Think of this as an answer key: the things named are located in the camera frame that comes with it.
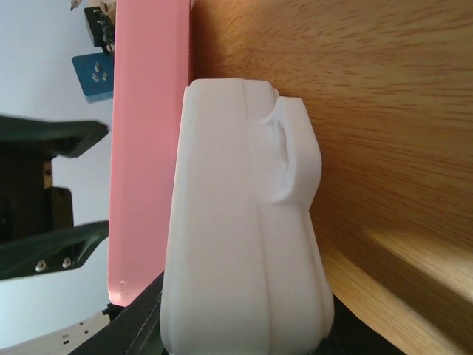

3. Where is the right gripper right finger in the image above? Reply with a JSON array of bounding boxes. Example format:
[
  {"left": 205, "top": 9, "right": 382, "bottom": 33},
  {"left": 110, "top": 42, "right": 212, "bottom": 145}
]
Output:
[{"left": 313, "top": 296, "right": 399, "bottom": 355}]

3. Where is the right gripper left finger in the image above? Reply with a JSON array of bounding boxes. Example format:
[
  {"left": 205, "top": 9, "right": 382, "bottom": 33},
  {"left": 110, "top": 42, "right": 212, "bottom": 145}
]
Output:
[{"left": 72, "top": 274, "right": 165, "bottom": 355}]

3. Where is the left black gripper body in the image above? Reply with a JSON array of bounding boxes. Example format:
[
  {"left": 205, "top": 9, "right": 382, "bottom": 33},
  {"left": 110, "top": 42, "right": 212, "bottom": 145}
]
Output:
[{"left": 1, "top": 142, "right": 74, "bottom": 244}]

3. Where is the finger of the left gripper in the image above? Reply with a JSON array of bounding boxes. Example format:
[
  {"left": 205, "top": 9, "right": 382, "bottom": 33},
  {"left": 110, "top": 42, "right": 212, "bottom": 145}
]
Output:
[
  {"left": 1, "top": 115, "right": 109, "bottom": 158},
  {"left": 1, "top": 220, "right": 109, "bottom": 280}
]

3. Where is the blue cube socket adapter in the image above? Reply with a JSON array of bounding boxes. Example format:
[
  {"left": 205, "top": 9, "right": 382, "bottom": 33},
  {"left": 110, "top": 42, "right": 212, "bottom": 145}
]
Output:
[{"left": 72, "top": 52, "right": 114, "bottom": 104}]

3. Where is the black plug adapter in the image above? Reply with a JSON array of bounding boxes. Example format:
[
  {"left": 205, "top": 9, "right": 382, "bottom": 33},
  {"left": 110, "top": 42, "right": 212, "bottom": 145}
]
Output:
[{"left": 84, "top": 7, "right": 115, "bottom": 55}]

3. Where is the white power strip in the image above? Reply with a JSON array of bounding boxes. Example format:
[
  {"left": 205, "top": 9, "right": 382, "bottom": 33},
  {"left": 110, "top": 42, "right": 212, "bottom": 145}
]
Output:
[{"left": 160, "top": 78, "right": 334, "bottom": 354}]

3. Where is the pink triangular socket adapter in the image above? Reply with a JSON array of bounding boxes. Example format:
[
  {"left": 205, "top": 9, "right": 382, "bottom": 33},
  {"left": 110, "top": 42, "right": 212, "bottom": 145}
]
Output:
[{"left": 108, "top": 1, "right": 191, "bottom": 307}]

